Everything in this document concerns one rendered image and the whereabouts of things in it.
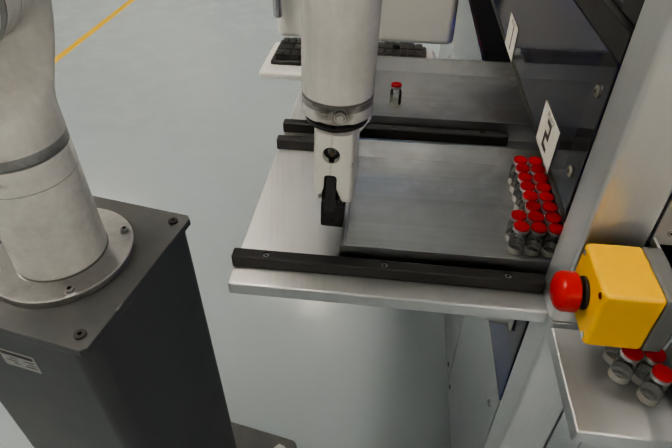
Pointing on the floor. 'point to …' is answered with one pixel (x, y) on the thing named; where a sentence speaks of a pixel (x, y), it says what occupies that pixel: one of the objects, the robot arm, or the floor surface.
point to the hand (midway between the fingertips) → (333, 211)
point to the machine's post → (603, 206)
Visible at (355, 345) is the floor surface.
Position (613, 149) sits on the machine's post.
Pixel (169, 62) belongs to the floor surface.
